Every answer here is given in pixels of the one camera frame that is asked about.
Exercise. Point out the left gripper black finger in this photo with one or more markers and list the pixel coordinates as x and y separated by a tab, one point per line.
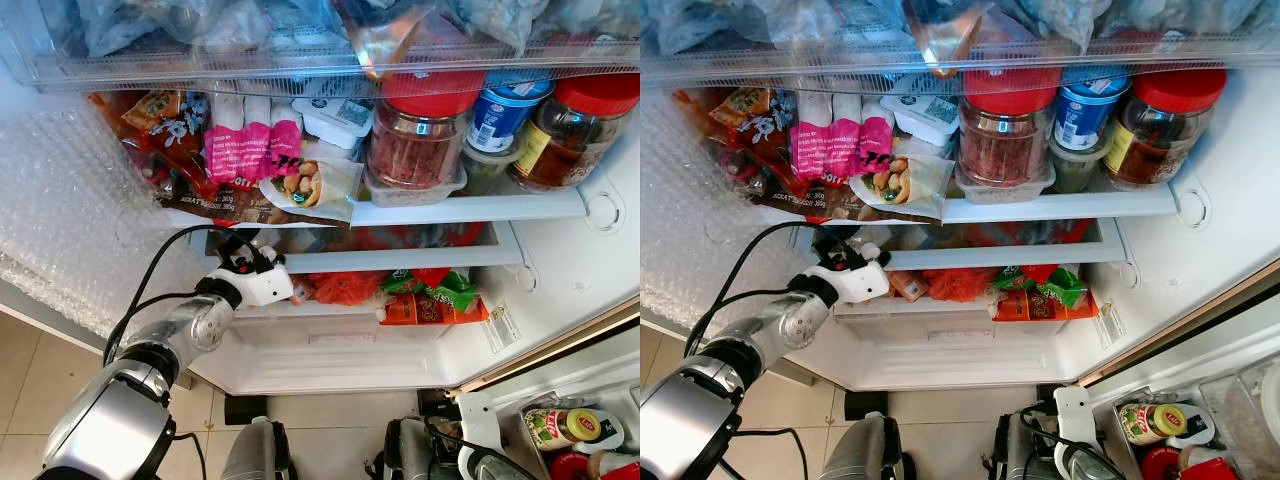
253	257
848	256

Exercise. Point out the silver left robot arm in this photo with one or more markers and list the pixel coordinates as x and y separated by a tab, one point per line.
110	420
700	410

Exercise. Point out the white fridge crisper drawer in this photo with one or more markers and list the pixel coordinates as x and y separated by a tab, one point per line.
940	350
330	355

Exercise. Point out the black fridge foot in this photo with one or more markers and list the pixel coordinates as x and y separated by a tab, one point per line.
864	405
438	400
245	410
1046	394

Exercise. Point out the white edged fridge shelf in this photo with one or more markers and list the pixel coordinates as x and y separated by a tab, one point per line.
1060	205
470	207

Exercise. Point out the white fridge door shelf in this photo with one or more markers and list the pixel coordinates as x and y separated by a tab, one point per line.
1230	370
600	385

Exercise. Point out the dark brown food packet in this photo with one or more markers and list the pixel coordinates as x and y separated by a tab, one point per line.
215	205
800	203

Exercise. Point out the sandwich picture food packet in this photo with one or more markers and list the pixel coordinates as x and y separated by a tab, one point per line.
310	188
900	185

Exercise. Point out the orange produce bag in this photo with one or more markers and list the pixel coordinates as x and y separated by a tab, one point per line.
347	288
958	285

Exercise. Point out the pink white snack packet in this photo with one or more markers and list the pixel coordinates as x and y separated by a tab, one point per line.
286	142
222	150
842	145
876	138
806	150
256	148

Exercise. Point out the clear crisper cover shelf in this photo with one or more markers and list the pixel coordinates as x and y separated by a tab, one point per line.
400	258
1000	256

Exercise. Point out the white labelled plastic box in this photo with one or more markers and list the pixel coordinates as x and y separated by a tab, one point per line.
335	120
925	118

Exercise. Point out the clear plastic tray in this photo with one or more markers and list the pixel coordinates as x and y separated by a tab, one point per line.
400	195
1000	193

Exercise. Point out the red orange snack bag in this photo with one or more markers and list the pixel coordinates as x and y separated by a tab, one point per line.
155	125
740	125

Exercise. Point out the orange red food packet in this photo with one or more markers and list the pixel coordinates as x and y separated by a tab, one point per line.
1045	308
430	312

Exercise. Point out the bubble wrap sheet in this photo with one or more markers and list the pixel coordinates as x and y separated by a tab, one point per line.
70	210

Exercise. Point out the grey robot left leg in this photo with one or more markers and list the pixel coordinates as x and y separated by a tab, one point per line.
255	450
860	450

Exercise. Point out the grey robot leg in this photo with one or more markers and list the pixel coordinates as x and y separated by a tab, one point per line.
860	450
410	455
255	450
1012	450

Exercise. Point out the clear freezer drawer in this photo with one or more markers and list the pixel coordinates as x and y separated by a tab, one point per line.
200	65
800	68

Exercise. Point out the large red lid glass jar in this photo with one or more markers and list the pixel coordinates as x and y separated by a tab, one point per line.
420	140
1008	138

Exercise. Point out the green snack packet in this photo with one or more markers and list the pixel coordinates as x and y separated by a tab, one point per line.
1055	285
450	288

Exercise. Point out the jar with green contents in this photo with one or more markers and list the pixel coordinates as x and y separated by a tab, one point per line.
490	170
1078	168

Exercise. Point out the orange tinted plastic bag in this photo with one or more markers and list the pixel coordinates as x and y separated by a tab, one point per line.
970	35
400	35

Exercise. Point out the grey robot right leg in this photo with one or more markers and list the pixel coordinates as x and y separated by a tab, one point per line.
410	455
1012	450

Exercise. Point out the small white label sticker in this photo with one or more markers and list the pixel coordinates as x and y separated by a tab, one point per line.
1108	325
502	328

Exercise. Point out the blue tin can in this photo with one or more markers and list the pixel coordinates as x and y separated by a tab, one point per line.
1090	112
505	115

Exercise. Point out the red lid jar yellow label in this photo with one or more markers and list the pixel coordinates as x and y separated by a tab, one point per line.
1165	135
575	135

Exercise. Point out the red lid container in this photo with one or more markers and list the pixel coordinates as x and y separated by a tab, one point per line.
622	470
1210	468

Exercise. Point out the yellow lid sauce jar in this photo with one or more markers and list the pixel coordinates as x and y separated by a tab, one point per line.
1150	423
560	428

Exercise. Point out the red bottle cap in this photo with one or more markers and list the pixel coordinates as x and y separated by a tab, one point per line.
568	467
1162	465

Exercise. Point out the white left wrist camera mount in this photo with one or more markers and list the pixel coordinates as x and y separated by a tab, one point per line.
860	285
265	287

